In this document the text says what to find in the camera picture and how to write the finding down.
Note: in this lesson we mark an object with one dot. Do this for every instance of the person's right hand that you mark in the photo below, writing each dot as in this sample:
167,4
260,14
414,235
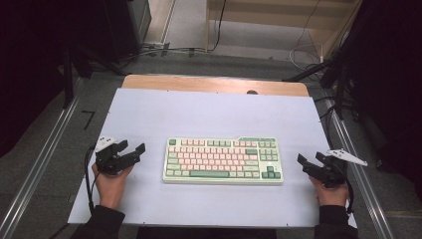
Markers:
331,196

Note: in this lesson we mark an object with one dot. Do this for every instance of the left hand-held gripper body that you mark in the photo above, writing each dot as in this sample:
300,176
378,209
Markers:
109,161

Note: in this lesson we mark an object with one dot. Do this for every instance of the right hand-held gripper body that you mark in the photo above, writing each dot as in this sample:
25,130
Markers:
331,174

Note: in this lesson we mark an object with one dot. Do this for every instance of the light wooden shelf unit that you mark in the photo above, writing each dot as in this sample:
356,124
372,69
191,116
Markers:
265,13

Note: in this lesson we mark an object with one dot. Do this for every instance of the black cabinet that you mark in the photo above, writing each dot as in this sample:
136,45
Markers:
127,26

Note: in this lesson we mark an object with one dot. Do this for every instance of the person's left hand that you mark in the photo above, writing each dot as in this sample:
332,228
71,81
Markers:
111,189

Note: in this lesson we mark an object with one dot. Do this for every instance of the aluminium floor rail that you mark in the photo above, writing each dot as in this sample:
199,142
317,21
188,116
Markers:
368,186
36,172

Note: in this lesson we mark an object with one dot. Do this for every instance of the green and cream keyboard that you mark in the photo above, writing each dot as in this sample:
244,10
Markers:
222,161

